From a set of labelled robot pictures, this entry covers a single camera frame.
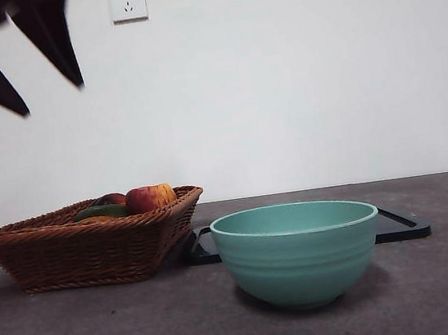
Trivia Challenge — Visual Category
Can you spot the dark red fruit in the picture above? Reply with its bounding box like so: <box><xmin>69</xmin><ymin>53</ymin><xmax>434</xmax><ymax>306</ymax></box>
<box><xmin>94</xmin><ymin>191</ymin><xmax>129</xmax><ymax>211</ymax></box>

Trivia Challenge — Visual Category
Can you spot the brown wicker basket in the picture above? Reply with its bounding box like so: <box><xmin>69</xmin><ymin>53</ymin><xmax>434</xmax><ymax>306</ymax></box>
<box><xmin>0</xmin><ymin>183</ymin><xmax>215</xmax><ymax>300</ymax></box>

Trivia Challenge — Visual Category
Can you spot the white wall socket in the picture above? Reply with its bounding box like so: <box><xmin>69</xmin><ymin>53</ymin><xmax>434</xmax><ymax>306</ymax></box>
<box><xmin>110</xmin><ymin>0</ymin><xmax>150</xmax><ymax>26</ymax></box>

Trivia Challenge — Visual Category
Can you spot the green fruit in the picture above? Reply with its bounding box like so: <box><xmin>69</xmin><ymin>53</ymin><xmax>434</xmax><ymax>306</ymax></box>
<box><xmin>73</xmin><ymin>202</ymin><xmax>129</xmax><ymax>224</ymax></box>

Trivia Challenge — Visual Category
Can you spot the fuzzy brown-yellow kiwi fruit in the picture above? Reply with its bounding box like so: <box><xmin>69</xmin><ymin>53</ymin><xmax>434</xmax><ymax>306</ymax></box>
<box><xmin>76</xmin><ymin>214</ymin><xmax>115</xmax><ymax>226</ymax></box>

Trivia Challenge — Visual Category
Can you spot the dark rectangular tray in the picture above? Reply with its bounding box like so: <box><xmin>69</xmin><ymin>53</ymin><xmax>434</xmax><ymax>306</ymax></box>
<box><xmin>180</xmin><ymin>197</ymin><xmax>433</xmax><ymax>271</ymax></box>

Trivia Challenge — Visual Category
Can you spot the teal ribbed bowl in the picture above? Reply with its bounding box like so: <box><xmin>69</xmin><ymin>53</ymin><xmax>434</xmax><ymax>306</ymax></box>
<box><xmin>207</xmin><ymin>192</ymin><xmax>391</xmax><ymax>322</ymax></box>

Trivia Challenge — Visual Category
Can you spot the red yellow apple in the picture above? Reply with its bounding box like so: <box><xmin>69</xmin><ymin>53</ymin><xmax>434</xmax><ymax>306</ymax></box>
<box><xmin>123</xmin><ymin>181</ymin><xmax>179</xmax><ymax>216</ymax></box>

